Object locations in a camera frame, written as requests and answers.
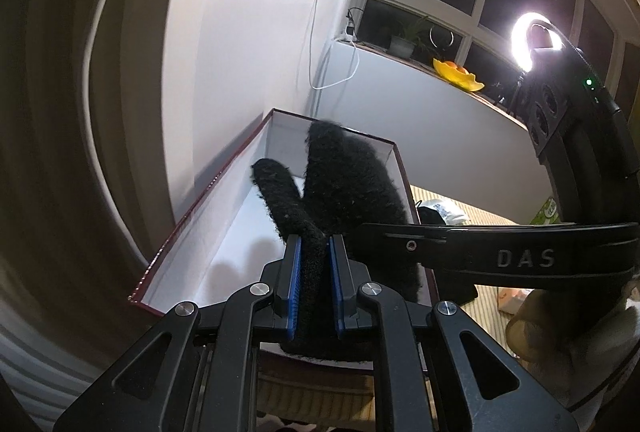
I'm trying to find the black fuzzy glove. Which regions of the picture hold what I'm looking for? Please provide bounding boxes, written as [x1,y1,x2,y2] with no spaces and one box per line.
[249,118,478,355]

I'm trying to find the white plastic packet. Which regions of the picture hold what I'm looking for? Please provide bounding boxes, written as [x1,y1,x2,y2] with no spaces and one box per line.
[416,198,470,225]

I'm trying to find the right hand in white glove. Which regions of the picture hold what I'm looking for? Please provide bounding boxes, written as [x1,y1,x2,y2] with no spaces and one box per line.
[506,276,639,412]

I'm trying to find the green white package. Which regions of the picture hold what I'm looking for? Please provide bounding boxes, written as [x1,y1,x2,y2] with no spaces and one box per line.
[530,197,561,225]

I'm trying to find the maroon cardboard box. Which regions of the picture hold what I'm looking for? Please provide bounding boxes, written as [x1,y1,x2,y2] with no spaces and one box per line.
[127,107,441,370]

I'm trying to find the striped yellow tablecloth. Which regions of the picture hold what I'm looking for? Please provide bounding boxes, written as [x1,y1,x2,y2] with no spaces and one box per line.
[257,186,518,431]

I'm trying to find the yellow flower-shaped dish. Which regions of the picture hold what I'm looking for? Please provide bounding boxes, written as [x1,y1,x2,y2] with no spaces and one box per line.
[433,59,485,92]

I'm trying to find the potted plant on sill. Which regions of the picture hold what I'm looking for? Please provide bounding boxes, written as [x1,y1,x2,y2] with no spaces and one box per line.
[388,15,435,60]

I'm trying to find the ring light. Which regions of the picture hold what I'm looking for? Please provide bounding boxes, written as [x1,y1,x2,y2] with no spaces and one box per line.
[510,12,564,73]

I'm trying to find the white cable on wall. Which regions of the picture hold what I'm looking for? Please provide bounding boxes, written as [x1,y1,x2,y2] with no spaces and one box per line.
[299,0,362,92]

